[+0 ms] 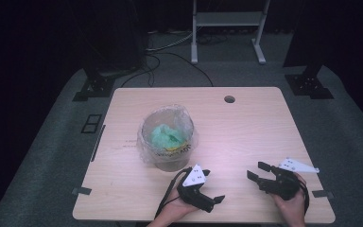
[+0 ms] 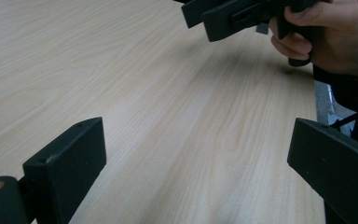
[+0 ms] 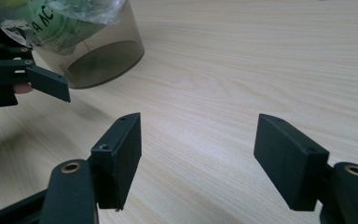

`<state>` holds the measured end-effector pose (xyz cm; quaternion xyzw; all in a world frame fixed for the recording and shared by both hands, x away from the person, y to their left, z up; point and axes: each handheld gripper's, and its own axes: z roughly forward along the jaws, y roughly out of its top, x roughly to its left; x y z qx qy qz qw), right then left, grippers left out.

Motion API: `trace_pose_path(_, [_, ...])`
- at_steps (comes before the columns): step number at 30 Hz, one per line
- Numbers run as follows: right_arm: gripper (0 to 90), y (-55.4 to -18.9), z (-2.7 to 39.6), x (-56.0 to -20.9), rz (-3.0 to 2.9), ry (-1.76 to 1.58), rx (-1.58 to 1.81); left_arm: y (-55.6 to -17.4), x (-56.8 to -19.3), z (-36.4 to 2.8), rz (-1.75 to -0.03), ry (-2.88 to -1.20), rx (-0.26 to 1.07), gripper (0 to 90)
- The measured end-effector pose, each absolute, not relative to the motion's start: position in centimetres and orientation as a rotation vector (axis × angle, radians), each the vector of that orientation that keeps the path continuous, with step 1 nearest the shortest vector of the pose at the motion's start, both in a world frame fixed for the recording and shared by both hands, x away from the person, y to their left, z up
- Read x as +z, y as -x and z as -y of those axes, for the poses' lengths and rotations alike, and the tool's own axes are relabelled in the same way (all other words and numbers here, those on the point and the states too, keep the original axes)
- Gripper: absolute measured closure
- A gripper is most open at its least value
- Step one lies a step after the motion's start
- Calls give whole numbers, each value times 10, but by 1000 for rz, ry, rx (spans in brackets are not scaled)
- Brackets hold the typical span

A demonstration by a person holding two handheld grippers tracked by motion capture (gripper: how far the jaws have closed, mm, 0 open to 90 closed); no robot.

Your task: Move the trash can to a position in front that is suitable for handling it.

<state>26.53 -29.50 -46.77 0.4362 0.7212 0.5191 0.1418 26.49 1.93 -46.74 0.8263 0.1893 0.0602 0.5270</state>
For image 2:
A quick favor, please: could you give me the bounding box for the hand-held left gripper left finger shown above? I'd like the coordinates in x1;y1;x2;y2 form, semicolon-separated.
22;117;108;224

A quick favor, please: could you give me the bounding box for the thin black rod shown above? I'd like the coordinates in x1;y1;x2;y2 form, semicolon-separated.
329;113;358;129

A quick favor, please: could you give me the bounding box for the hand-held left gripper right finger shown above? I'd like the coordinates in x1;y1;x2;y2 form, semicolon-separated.
286;117;358;224

